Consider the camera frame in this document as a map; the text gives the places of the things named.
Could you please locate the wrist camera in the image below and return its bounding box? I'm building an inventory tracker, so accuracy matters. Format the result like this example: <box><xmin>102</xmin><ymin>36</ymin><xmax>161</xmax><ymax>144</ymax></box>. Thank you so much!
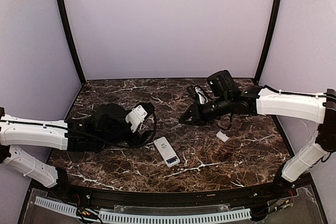
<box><xmin>187</xmin><ymin>86</ymin><xmax>210</xmax><ymax>104</ymax></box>
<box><xmin>125</xmin><ymin>102</ymin><xmax>155</xmax><ymax>133</ymax></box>

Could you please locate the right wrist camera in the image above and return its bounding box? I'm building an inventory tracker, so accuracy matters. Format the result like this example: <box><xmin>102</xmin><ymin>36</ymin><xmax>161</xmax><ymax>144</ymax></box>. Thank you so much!
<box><xmin>187</xmin><ymin>86</ymin><xmax>210</xmax><ymax>104</ymax></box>

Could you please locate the white slotted cable duct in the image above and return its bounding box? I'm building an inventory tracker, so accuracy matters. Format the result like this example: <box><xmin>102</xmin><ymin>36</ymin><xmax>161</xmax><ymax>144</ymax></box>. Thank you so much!
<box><xmin>34</xmin><ymin>196</ymin><xmax>251</xmax><ymax>223</ymax></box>

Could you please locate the left black frame post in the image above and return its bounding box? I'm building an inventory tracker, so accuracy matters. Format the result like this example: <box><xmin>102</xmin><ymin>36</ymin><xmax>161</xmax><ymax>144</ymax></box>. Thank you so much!
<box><xmin>56</xmin><ymin>0</ymin><xmax>86</xmax><ymax>85</ymax></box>

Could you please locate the right black frame post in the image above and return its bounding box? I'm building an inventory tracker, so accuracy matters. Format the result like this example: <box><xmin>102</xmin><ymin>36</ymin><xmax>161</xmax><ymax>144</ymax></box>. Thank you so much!
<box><xmin>254</xmin><ymin>0</ymin><xmax>281</xmax><ymax>84</ymax></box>

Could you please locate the battery inside remote compartment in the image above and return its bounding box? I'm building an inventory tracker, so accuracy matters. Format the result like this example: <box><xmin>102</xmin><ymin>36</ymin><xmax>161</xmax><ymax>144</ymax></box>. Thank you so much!
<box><xmin>166</xmin><ymin>157</ymin><xmax>178</xmax><ymax>164</ymax></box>

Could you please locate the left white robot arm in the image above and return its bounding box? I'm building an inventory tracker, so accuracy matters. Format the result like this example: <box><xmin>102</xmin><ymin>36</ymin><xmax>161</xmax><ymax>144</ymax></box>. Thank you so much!
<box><xmin>1</xmin><ymin>103</ymin><xmax>154</xmax><ymax>188</ymax></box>

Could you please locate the white battery cover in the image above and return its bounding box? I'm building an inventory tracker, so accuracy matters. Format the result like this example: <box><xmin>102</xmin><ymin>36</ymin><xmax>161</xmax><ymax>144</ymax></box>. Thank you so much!
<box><xmin>216</xmin><ymin>131</ymin><xmax>229</xmax><ymax>142</ymax></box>

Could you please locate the black braided cable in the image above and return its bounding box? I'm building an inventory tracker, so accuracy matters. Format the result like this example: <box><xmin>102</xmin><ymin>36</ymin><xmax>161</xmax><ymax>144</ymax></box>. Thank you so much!
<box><xmin>104</xmin><ymin>103</ymin><xmax>158</xmax><ymax>149</ymax></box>

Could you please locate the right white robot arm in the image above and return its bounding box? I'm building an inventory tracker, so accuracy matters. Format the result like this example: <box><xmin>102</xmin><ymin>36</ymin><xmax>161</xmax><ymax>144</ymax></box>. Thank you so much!
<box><xmin>179</xmin><ymin>70</ymin><xmax>335</xmax><ymax>183</ymax></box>

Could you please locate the black front rail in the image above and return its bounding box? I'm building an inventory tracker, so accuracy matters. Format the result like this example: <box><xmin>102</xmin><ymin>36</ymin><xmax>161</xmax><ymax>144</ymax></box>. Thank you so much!
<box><xmin>77</xmin><ymin>186</ymin><xmax>267</xmax><ymax>208</ymax></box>

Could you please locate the white remote control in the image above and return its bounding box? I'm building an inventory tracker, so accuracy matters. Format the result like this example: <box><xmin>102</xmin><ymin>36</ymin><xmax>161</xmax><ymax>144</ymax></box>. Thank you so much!
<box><xmin>153</xmin><ymin>137</ymin><xmax>180</xmax><ymax>167</ymax></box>

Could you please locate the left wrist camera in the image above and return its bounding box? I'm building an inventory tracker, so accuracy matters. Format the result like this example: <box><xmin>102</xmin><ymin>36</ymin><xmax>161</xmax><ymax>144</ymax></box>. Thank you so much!
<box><xmin>125</xmin><ymin>102</ymin><xmax>155</xmax><ymax>133</ymax></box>

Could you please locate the black frame post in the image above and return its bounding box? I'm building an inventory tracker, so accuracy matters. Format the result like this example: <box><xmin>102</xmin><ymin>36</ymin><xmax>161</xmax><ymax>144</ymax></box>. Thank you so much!
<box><xmin>56</xmin><ymin>0</ymin><xmax>86</xmax><ymax>85</ymax></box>
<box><xmin>254</xmin><ymin>0</ymin><xmax>281</xmax><ymax>84</ymax></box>

